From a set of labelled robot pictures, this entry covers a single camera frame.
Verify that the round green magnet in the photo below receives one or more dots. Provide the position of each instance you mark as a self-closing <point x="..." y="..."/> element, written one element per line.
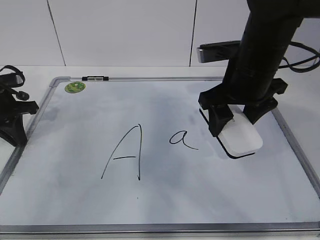
<point x="75" y="87"/>

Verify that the white board with aluminium frame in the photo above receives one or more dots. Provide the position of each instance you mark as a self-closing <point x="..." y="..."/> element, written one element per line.
<point x="134" y="156"/>

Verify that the white board eraser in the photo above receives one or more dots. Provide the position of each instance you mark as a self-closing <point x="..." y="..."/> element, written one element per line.
<point x="239" y="137"/>

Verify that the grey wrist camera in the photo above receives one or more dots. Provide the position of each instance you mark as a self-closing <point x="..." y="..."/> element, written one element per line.
<point x="12" y="80"/>
<point x="219" y="51"/>

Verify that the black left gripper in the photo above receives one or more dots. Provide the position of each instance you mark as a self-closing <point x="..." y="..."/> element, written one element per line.
<point x="14" y="104"/>

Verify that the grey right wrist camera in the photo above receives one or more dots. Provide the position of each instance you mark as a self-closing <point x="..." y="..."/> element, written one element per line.
<point x="219" y="51"/>

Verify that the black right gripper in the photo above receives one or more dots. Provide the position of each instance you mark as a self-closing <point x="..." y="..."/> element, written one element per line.
<point x="219" y="97"/>

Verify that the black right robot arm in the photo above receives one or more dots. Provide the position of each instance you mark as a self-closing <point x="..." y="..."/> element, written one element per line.
<point x="253" y="61"/>

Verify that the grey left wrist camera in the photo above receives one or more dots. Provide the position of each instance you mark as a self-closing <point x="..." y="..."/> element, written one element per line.
<point x="12" y="80"/>

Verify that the black hanging clip on frame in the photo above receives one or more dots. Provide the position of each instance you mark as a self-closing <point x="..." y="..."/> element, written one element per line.
<point x="95" y="78"/>

